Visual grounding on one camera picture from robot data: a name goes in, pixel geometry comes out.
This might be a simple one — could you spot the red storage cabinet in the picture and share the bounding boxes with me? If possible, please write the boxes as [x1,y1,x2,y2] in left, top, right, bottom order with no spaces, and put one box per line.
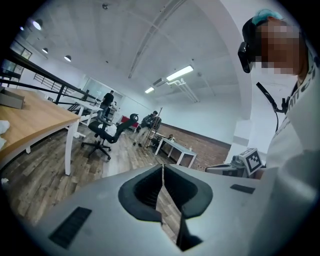
[119,114,140,131]

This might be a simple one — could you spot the ceiling air vent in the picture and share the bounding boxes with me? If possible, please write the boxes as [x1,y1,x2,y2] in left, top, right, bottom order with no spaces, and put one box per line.
[152,77,168,88]

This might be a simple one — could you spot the light wooden desk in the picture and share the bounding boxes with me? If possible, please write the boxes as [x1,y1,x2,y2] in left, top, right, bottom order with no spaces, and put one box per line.
[0,87,81,176]

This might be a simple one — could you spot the white standing desk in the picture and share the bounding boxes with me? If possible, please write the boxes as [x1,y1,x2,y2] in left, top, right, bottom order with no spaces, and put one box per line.
[71,98,105,139]

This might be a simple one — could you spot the person's white printed shirt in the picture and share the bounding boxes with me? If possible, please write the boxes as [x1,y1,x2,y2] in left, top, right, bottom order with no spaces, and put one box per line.
[266,47,320,171]

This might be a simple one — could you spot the person's head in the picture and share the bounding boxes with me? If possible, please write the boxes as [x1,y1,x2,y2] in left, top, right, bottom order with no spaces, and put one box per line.
[254,9,310,76]

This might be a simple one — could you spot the black headrest office chair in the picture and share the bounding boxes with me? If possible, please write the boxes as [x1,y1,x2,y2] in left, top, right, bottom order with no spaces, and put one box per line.
[81,112,140,161]

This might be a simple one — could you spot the white ceiling cable tray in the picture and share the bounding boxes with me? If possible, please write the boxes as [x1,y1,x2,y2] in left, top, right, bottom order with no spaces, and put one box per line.
[127,0,189,80]

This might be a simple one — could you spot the white ceiling pipes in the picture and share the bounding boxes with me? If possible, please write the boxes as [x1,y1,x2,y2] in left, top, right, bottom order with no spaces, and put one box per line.
[167,77,201,104]

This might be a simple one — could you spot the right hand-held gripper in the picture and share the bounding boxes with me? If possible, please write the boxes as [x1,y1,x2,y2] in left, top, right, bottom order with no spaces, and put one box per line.
[204,147,265,179]

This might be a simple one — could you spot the black metal railing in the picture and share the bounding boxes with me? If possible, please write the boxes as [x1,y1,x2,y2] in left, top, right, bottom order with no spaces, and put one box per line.
[0,51,101,112]

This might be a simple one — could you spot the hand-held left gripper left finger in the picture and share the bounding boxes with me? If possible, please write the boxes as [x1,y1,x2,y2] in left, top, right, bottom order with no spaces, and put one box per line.
[31,163,184,256]

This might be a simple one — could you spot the grey flat box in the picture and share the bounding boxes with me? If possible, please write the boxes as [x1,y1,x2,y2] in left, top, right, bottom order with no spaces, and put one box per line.
[0,86,27,110]

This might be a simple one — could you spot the long ceiling tube light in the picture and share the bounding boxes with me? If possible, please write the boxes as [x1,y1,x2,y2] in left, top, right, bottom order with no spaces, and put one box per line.
[165,64,195,82]

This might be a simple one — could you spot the white cloth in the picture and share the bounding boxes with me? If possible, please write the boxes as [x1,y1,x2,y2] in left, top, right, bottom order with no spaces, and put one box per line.
[98,123,118,138]

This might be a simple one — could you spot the black head-worn camera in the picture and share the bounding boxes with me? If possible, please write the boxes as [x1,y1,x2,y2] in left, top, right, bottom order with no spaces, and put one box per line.
[237,18,258,74]

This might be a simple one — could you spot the wooden coat rack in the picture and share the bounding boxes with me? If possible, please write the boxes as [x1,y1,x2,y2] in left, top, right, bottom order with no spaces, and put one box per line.
[142,106,164,151]

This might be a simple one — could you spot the black camera cable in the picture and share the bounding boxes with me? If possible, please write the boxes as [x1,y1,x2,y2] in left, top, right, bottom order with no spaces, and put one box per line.
[255,81,291,134]

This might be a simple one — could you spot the person's right forearm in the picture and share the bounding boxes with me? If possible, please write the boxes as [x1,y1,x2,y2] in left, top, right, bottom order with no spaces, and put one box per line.
[253,166,268,180]

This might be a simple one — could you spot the white table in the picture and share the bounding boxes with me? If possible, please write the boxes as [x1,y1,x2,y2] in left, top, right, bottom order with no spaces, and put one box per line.
[154,136,199,169]

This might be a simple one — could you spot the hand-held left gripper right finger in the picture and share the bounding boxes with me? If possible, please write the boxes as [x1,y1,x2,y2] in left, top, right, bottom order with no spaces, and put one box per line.
[163,163,273,256]

